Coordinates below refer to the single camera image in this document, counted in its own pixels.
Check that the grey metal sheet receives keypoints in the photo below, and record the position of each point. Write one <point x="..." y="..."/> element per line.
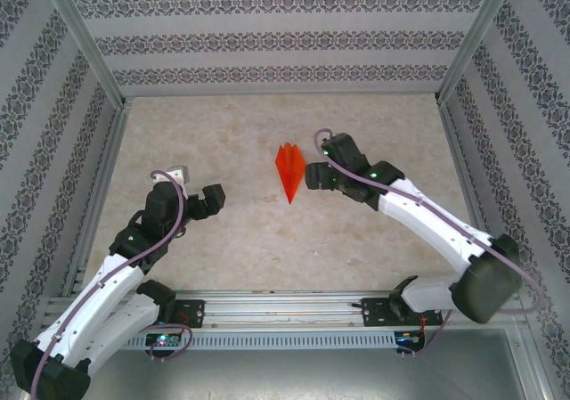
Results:
<point x="285" y="377"/>

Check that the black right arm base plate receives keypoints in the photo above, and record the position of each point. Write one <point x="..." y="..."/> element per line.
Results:
<point x="378" y="313"/>

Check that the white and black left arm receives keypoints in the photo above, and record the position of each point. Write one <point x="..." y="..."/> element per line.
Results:
<point x="102" y="293"/>

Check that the aluminium frame leg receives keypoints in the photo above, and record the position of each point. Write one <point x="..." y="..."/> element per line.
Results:
<point x="532" y="364"/>

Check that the aluminium side rail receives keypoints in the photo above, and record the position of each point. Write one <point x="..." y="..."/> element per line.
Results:
<point x="100" y="190"/>

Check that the orange paper sheet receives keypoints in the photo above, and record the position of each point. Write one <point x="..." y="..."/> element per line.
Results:
<point x="290" y="168"/>

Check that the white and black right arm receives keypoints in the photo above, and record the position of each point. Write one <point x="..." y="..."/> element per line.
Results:
<point x="427" y="222"/>

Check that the small lit controller board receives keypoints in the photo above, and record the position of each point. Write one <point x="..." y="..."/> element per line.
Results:
<point x="409" y="339"/>
<point x="164" y="340"/>

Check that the long aluminium mounting rail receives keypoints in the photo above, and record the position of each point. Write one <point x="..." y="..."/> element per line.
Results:
<point x="285" y="306"/>

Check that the aluminium frame post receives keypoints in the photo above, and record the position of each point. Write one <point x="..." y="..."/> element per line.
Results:
<point x="89" y="48"/>
<point x="478" y="39"/>

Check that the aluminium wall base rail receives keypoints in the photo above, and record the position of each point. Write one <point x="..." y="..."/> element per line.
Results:
<point x="280" y="93"/>

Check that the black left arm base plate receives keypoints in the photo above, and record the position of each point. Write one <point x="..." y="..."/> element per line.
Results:
<point x="189" y="313"/>

